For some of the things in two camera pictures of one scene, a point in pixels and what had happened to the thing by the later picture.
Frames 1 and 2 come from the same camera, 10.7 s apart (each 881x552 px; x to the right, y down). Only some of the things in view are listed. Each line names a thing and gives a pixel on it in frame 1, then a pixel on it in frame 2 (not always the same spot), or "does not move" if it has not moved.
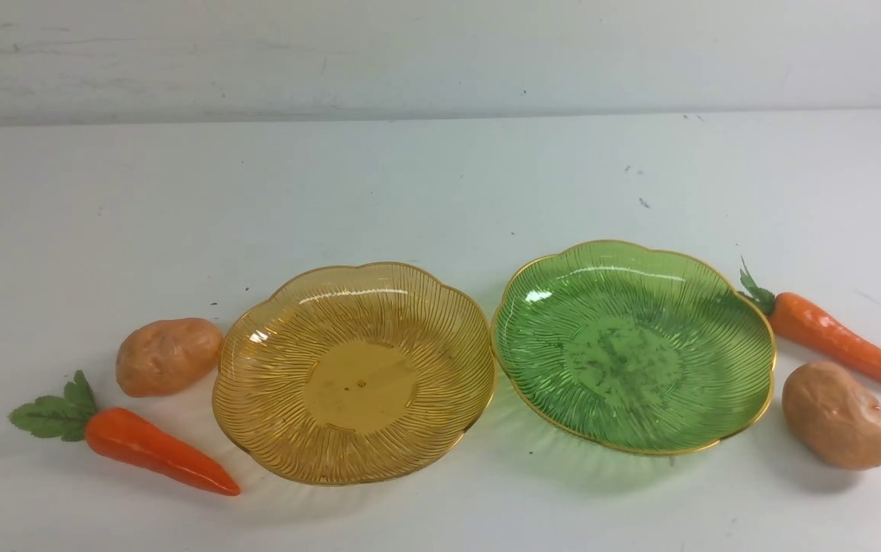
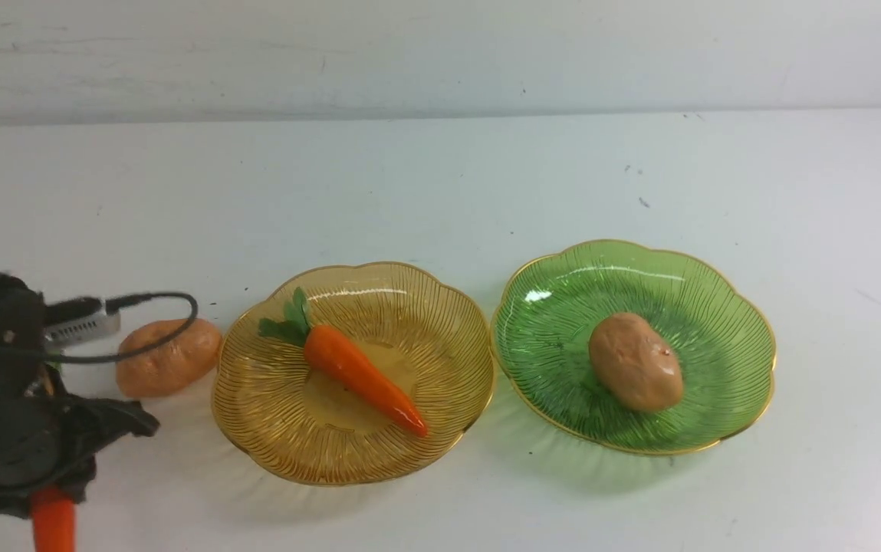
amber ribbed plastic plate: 353,375 does not move
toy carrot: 826,341 to 339,362
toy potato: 836,419 to 635,363
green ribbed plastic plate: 622,346 does not move
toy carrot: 71,417 to 54,525
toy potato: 164,356 does not move
